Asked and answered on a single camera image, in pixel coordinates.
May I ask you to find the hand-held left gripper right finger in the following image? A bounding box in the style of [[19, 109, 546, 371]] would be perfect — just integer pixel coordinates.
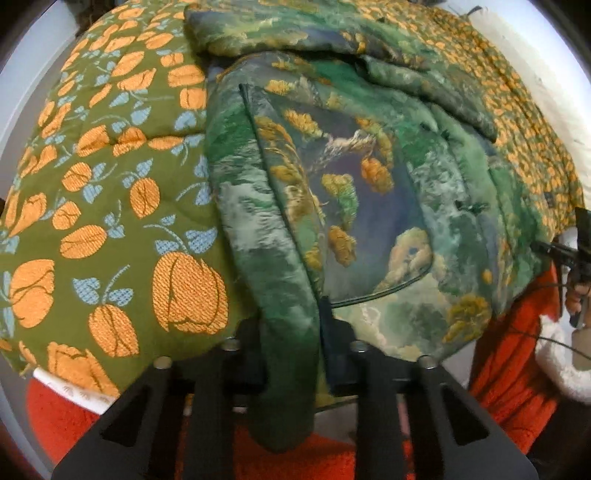
[[314, 295, 540, 480]]

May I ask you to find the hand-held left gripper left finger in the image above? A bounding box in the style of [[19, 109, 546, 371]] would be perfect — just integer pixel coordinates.
[[51, 318, 269, 480]]

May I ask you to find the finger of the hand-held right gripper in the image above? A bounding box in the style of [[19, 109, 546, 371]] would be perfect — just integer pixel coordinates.
[[530, 239, 583, 268]]

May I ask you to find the green landscape print padded jacket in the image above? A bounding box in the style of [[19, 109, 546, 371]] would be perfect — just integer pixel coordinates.
[[185, 2, 548, 453]]

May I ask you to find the person's right hand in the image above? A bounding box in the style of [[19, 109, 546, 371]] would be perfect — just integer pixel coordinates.
[[566, 282, 591, 319]]

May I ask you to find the white fluffy sleeve cuff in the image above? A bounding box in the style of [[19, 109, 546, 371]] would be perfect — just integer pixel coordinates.
[[536, 318, 591, 402]]

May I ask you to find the green quilt with orange flowers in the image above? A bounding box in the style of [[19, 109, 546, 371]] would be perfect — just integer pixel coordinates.
[[0, 0, 587, 398]]

